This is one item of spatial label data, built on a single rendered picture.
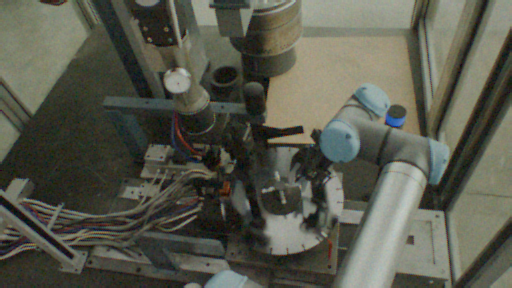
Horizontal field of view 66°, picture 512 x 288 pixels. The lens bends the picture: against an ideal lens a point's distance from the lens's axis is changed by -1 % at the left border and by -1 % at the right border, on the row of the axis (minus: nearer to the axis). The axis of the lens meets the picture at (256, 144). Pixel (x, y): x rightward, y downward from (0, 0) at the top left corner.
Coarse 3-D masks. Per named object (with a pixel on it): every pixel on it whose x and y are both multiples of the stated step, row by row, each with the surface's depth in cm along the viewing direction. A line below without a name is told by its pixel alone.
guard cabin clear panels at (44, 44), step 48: (0, 0) 154; (192, 0) 190; (336, 0) 176; (384, 0) 171; (432, 0) 156; (0, 48) 155; (48, 48) 181; (432, 48) 150; (480, 48) 96; (0, 144) 159; (480, 192) 89; (480, 240) 86
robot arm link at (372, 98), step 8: (360, 88) 79; (368, 88) 79; (376, 88) 81; (352, 96) 81; (360, 96) 79; (368, 96) 78; (376, 96) 79; (384, 96) 80; (344, 104) 80; (360, 104) 78; (368, 104) 78; (376, 104) 77; (384, 104) 79; (368, 112) 78; (376, 112) 78; (384, 112) 80; (376, 120) 81
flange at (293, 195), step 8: (264, 184) 109; (272, 184) 108; (272, 192) 105; (288, 192) 105; (296, 192) 106; (264, 200) 106; (272, 200) 105; (280, 200) 105; (288, 200) 105; (296, 200) 105; (272, 208) 104; (280, 208) 104; (288, 208) 103
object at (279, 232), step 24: (264, 168) 113; (288, 168) 112; (240, 192) 109; (312, 192) 107; (336, 192) 106; (240, 216) 105; (264, 216) 104; (288, 216) 103; (312, 216) 102; (336, 216) 102; (264, 240) 100; (288, 240) 99; (312, 240) 98
